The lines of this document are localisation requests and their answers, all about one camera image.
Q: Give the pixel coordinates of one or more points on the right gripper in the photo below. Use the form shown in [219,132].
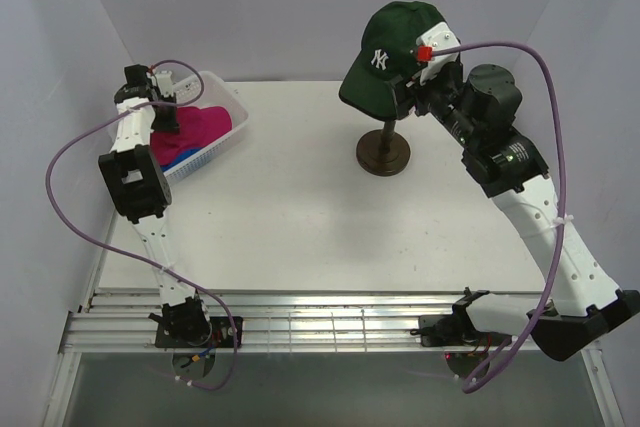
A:
[410,87]

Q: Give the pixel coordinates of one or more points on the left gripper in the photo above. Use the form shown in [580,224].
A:
[170,125]

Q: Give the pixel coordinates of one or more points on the pink cap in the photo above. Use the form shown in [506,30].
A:
[199,127]

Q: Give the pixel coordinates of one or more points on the dark green NY cap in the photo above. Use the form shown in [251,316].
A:
[385,53]

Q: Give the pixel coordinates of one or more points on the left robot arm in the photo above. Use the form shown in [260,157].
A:
[141,194]

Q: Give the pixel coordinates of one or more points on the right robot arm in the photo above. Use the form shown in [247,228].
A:
[478,110]

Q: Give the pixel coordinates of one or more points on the blue cap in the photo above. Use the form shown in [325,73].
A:
[183,156]

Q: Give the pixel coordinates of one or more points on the white plastic basket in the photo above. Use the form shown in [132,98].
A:
[202,90]

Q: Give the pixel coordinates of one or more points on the blue logo sticker right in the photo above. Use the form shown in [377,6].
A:
[474,86]

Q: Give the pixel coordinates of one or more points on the brown mannequin stand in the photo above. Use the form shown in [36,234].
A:
[383,152]

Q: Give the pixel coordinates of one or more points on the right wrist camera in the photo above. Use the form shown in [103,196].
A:
[433,50]

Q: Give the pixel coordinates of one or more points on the aluminium rail frame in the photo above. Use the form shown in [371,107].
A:
[316,255]

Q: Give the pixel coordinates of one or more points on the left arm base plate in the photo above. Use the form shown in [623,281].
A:
[217,332]

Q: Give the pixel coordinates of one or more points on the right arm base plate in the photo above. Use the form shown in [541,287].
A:
[446,330]

